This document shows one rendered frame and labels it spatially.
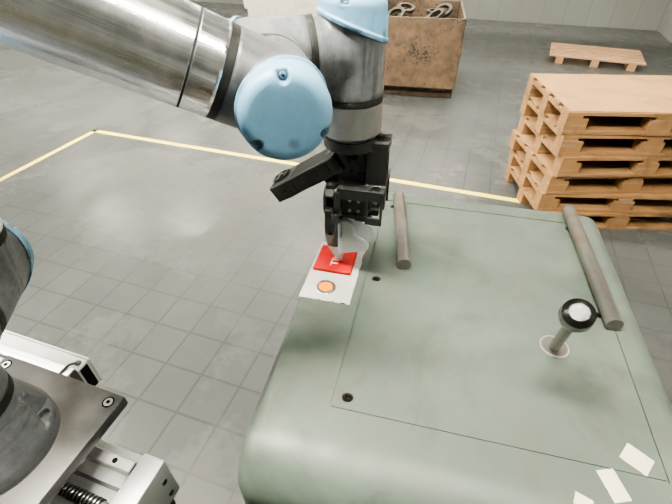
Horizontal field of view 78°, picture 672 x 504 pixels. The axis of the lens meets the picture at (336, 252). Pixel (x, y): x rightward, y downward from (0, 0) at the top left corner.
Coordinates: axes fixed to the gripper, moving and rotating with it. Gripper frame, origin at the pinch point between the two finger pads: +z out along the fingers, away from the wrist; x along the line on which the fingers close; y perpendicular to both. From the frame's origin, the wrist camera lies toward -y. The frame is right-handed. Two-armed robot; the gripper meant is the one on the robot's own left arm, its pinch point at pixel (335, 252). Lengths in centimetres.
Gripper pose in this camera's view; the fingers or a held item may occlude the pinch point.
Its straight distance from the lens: 65.6
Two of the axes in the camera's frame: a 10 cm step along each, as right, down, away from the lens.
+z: 0.0, 7.7, 6.4
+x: 2.3, -6.2, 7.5
